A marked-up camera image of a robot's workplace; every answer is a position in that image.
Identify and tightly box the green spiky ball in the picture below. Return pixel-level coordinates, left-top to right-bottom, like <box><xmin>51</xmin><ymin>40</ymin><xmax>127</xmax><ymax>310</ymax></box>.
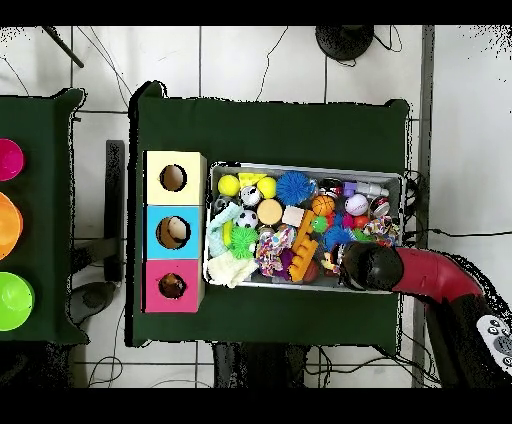
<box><xmin>229</xmin><ymin>225</ymin><xmax>260</xmax><ymax>260</ymax></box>

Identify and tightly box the mint knitted cloth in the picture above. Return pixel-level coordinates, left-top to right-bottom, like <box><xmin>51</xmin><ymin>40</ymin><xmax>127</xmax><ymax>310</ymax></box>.
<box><xmin>206</xmin><ymin>201</ymin><xmax>244</xmax><ymax>258</ymax></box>

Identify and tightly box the cream knitted cloth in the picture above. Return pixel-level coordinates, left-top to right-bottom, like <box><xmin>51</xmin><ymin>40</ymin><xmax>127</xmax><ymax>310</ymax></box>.
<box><xmin>206</xmin><ymin>251</ymin><xmax>259</xmax><ymax>288</ymax></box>

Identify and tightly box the wooden box with three holes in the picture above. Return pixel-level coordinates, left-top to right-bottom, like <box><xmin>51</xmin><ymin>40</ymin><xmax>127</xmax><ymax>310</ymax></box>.
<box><xmin>142</xmin><ymin>150</ymin><xmax>208</xmax><ymax>314</ymax></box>

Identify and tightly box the silver mesh bin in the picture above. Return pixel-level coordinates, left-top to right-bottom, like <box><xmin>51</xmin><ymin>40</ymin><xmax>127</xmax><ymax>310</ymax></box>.
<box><xmin>202</xmin><ymin>160</ymin><xmax>406</xmax><ymax>295</ymax></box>

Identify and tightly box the blue spiky ball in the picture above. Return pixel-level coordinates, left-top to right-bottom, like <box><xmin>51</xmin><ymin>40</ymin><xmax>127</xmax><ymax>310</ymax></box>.
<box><xmin>275</xmin><ymin>170</ymin><xmax>317</xmax><ymax>206</ymax></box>
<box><xmin>322</xmin><ymin>224</ymin><xmax>354</xmax><ymax>252</ymax></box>

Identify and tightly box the orange plastic block toy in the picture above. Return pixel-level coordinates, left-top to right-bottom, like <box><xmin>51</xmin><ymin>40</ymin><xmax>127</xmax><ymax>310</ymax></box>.
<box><xmin>287</xmin><ymin>209</ymin><xmax>320</xmax><ymax>283</ymax></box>

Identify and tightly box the small orange basketball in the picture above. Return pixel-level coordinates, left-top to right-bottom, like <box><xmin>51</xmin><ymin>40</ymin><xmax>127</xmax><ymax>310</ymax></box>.
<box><xmin>310</xmin><ymin>194</ymin><xmax>336</xmax><ymax>217</ymax></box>

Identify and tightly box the dark green table cloth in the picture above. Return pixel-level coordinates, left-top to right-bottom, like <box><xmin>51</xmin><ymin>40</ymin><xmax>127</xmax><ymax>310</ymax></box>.
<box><xmin>0</xmin><ymin>87</ymin><xmax>90</xmax><ymax>346</ymax></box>
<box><xmin>125</xmin><ymin>79</ymin><xmax>411</xmax><ymax>348</ymax></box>

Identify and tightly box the small white baseball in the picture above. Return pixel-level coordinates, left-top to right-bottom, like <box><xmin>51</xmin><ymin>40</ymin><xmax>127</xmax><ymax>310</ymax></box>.
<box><xmin>344</xmin><ymin>193</ymin><xmax>370</xmax><ymax>217</ymax></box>

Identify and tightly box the black upright panel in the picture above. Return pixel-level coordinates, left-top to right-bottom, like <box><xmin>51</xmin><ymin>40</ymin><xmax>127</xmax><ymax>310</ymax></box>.
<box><xmin>104</xmin><ymin>139</ymin><xmax>126</xmax><ymax>281</ymax></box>

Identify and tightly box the grey black stand foot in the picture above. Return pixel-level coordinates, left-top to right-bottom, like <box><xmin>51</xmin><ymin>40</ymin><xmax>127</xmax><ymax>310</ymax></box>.
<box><xmin>65</xmin><ymin>280</ymin><xmax>118</xmax><ymax>326</ymax></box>

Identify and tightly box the black round stand base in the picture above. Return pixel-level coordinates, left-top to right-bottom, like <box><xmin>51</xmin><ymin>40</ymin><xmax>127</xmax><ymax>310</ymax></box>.
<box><xmin>314</xmin><ymin>25</ymin><xmax>375</xmax><ymax>62</ymax></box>

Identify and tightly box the orange bowl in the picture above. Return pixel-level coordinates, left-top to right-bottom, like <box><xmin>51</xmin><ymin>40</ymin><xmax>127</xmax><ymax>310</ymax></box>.
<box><xmin>0</xmin><ymin>191</ymin><xmax>24</xmax><ymax>261</ymax></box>

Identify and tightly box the pink bowl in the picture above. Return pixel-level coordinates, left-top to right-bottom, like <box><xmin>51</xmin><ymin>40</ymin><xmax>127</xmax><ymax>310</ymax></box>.
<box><xmin>0</xmin><ymin>138</ymin><xmax>26</xmax><ymax>182</ymax></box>

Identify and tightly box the thin black rod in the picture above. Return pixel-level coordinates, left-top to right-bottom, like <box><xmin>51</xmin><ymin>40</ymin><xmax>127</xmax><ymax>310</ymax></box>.
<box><xmin>41</xmin><ymin>25</ymin><xmax>85</xmax><ymax>69</ymax></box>

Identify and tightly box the green bowl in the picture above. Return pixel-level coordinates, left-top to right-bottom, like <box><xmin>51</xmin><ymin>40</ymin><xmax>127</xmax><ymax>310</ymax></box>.
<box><xmin>0</xmin><ymin>271</ymin><xmax>36</xmax><ymax>332</ymax></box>

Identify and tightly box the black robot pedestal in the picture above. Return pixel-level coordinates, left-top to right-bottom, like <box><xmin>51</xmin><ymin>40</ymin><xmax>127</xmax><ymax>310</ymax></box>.
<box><xmin>211</xmin><ymin>341</ymin><xmax>309</xmax><ymax>388</ymax></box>

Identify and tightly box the black power cable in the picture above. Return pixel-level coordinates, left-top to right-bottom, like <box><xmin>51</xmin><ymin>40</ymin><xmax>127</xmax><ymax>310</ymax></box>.
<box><xmin>403</xmin><ymin>227</ymin><xmax>512</xmax><ymax>241</ymax></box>

